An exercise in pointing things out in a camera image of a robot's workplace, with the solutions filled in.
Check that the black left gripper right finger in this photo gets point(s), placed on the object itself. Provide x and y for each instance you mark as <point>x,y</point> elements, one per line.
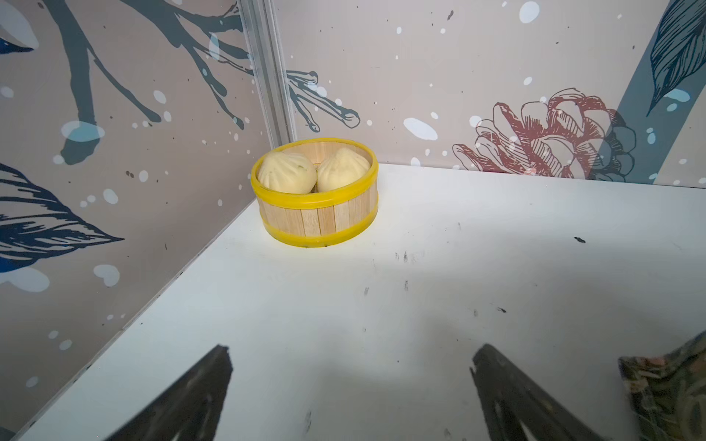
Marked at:
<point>515,406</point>

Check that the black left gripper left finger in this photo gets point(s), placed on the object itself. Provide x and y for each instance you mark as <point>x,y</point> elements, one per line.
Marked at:
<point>190,409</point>

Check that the canvas tote bag green handles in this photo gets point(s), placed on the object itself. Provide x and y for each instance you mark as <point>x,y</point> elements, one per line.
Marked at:
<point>667,393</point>

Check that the yellow wooden bamboo steamer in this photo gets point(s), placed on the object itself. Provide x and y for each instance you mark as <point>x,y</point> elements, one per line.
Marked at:
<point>319,218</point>

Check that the left steamed bun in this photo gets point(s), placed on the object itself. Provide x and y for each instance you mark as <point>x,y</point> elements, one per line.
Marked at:
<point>287,173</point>

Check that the steamed bun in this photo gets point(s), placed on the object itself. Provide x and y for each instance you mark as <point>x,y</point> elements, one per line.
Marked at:
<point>287,173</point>
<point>342,168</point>

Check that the right steamed bun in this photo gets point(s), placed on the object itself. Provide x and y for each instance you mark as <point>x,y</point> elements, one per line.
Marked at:
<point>342,168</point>

